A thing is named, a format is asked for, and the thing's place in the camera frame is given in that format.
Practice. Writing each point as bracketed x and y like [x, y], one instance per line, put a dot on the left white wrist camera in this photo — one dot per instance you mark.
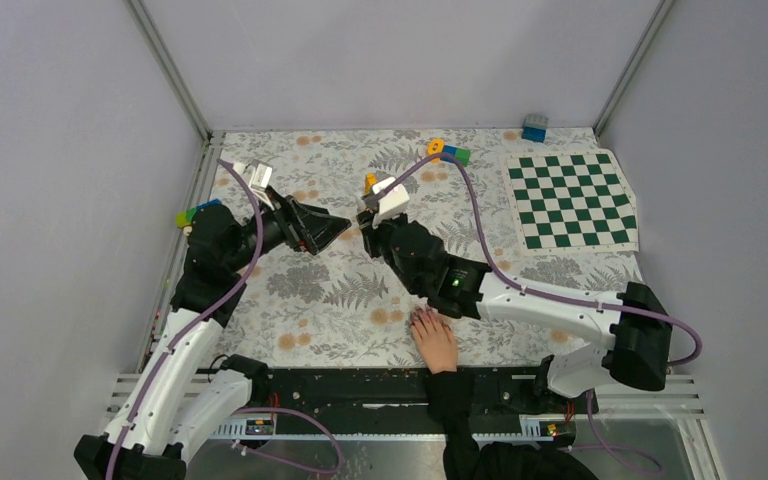
[257, 176]

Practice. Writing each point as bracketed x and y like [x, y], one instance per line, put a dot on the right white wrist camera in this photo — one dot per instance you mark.
[393, 199]

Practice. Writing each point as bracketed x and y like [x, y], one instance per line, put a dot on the grey blue lego bricks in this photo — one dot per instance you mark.
[535, 128]

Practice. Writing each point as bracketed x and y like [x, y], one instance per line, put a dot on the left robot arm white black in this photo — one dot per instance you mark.
[153, 436]

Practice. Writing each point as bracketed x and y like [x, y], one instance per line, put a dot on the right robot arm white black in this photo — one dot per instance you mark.
[627, 341]

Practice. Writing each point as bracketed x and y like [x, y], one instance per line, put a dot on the orange blue green block row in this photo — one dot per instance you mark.
[438, 145]

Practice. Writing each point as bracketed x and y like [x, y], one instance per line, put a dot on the green white checkerboard mat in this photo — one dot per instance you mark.
[572, 202]

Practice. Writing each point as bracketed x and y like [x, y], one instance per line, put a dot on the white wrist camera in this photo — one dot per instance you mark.
[257, 176]
[393, 199]

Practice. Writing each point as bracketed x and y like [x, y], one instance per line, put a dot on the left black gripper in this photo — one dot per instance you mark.
[305, 226]

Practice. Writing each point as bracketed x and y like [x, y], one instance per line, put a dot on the person's hand dark nails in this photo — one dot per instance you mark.
[434, 340]

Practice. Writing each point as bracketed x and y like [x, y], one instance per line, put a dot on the floral patterned table cloth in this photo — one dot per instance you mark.
[342, 308]

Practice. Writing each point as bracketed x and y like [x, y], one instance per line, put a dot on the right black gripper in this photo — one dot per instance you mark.
[371, 235]

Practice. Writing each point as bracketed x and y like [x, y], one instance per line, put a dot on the black sleeved forearm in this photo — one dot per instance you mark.
[450, 396]

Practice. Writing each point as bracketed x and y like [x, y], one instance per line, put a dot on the yellow red toy block car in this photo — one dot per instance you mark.
[367, 204]

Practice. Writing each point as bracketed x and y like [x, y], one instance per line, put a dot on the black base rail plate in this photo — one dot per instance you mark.
[387, 403]

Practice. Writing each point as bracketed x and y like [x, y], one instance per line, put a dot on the green blue block stack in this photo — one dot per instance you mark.
[184, 220]

